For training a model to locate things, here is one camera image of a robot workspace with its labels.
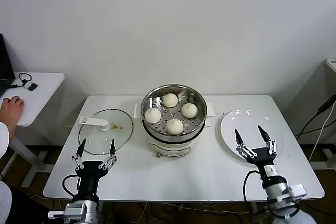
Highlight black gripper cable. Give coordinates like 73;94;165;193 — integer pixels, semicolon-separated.
62;174;81;200
243;170;263;204

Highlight person torso in white coat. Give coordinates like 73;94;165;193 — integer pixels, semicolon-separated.
0;180;53;224

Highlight white side table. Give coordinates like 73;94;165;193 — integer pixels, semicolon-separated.
0;72;66;188

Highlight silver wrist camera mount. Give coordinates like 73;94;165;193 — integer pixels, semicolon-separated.
286;184;308;201
48;202;88;221

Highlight stainless steel steamer basket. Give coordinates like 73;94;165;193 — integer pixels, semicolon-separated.
141;84;208;143

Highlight black laptop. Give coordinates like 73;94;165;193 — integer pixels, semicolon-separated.
0;33;16;98

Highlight white hanging cable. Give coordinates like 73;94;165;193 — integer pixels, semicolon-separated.
309;111;336;162

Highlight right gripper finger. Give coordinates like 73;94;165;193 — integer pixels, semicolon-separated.
234;129;257;159
257;125;278;156

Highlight glass lid with white handle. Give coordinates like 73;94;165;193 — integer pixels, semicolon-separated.
78;107;134;156

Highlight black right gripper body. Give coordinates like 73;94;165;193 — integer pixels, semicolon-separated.
246;147;279;180

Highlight tangled cables under table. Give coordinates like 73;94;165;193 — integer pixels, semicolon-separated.
104;201;263;224

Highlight white cabinet corner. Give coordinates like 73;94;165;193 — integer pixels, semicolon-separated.
325;57;336;72

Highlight small black white cabled device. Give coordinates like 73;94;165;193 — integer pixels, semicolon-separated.
18;71;39;91

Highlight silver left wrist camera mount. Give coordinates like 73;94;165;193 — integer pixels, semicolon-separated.
48;202;88;221

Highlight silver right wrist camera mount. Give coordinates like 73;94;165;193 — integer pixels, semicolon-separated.
286;184;308;201

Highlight white steamed baozi bun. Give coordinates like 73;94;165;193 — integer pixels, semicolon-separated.
144;107;163;124
165;118;184;135
181;102;198;119
162;92;180;108

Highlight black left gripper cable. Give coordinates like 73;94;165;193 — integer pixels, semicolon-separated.
62;174;81;200

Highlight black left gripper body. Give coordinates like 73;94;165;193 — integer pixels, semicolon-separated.
75;160;110;198

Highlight white stand foot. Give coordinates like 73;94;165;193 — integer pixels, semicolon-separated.
312;147;336;170

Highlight white sleeved person forearm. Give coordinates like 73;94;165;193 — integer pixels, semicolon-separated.
0;121;12;159

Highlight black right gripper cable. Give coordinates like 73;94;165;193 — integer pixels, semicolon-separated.
243;170;263;204

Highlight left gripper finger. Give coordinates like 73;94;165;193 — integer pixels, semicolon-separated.
98;138;118;170
70;137;87;172

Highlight white round plate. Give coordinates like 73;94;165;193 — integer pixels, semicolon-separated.
220;110;286;164

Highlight person's bare hand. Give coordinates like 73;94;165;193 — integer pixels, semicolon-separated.
0;97;25;130

